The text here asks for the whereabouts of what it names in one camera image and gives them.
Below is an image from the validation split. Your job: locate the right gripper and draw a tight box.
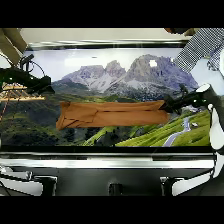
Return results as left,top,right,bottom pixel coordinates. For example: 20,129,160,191
159,94,188,115

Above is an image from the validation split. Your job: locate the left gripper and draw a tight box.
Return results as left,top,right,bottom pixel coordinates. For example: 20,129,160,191
27,75,56,97

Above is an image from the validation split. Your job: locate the brown garment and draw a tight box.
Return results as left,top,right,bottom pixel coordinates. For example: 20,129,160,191
55,99,170,131

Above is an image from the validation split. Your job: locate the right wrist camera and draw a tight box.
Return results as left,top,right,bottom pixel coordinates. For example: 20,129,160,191
177,83,190,98

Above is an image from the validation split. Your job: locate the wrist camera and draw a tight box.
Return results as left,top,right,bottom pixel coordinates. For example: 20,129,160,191
19,53,36,73
177,83,190,98

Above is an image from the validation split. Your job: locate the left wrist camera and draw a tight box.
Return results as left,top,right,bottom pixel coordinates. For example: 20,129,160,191
19,53,36,73

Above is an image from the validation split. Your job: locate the silver frame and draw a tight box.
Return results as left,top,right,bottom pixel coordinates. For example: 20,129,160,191
0,151,224,197

